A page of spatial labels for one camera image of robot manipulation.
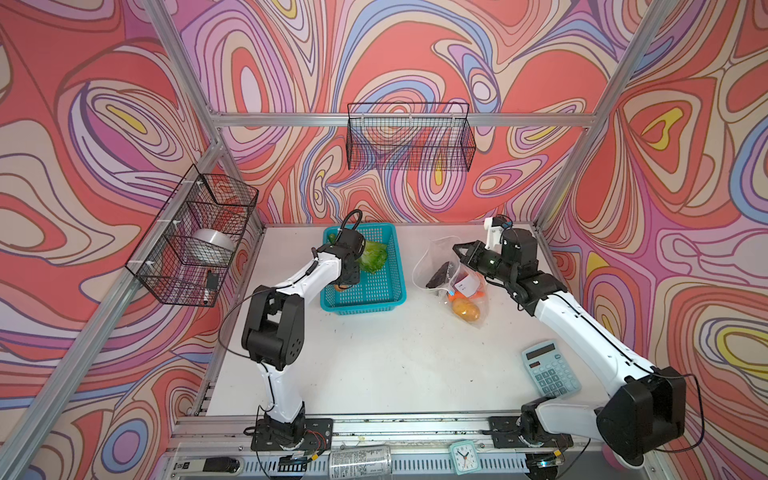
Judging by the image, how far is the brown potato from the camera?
0.91 m

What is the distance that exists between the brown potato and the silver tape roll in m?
0.67

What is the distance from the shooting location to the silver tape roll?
0.70 metres

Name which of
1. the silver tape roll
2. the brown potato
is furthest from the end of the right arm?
the silver tape roll

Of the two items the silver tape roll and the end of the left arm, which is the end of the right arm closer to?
the end of the left arm

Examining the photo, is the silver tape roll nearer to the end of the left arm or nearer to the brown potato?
the end of the left arm

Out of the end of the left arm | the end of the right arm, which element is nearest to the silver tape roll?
the end of the left arm
